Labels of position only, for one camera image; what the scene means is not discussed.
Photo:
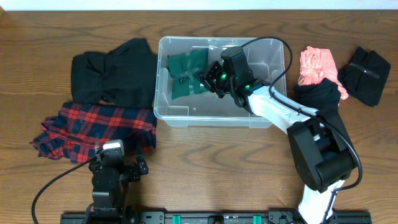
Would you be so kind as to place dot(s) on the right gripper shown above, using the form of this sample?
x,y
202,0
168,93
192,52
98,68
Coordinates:
x,y
206,75

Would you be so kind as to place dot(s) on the dark green garment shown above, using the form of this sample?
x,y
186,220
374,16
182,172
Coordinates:
x,y
182,69

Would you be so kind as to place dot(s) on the red plaid flannel shirt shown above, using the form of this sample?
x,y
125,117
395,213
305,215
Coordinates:
x,y
80,129

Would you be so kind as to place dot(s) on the clear plastic storage container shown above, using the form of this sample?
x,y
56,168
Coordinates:
x,y
266,58

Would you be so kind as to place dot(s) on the pink garment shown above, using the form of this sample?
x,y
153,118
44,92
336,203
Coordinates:
x,y
316,65

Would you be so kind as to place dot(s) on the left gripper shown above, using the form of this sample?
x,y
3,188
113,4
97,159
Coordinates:
x,y
132,172

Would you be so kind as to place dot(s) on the large black garment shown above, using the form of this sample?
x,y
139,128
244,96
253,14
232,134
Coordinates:
x,y
124,76

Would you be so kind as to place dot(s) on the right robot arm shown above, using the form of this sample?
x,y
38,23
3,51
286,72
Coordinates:
x,y
324,156

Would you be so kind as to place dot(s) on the black taped garment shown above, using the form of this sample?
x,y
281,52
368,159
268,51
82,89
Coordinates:
x,y
365,76

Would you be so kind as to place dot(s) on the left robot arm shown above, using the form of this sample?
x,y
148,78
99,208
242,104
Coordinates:
x,y
110,202

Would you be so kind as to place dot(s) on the black shirt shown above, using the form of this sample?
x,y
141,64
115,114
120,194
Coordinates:
x,y
324,97

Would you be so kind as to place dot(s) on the black mounting rail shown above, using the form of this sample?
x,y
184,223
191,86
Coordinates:
x,y
271,217

